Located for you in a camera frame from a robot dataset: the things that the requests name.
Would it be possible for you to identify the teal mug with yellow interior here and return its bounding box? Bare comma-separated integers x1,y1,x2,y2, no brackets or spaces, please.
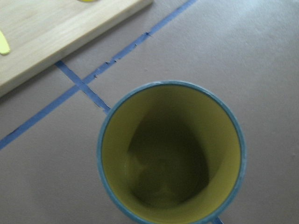
97,80,247,224

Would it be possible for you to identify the bamboo cutting board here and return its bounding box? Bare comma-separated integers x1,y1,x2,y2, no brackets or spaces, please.
0,0,151,95

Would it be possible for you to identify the yellow plastic knife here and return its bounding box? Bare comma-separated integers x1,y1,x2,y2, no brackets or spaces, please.
0,31,11,55

